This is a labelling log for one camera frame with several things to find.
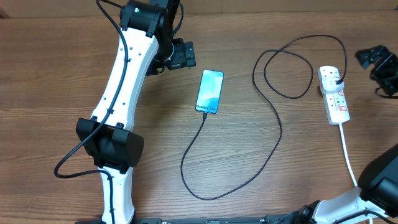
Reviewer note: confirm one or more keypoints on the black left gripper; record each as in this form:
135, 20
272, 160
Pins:
184, 56

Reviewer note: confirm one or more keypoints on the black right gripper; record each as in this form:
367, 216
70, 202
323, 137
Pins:
388, 58

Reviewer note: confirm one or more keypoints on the blue Galaxy smartphone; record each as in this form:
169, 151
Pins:
209, 91

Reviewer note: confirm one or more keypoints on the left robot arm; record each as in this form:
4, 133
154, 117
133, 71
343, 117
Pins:
147, 46

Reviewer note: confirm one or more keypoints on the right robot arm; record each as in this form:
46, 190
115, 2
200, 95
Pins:
375, 196

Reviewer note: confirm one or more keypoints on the white charger adapter plug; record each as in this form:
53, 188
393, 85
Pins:
331, 85

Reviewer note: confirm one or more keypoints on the white power strip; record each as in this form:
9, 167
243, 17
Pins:
335, 103

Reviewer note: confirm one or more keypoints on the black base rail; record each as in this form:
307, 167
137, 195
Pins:
268, 219

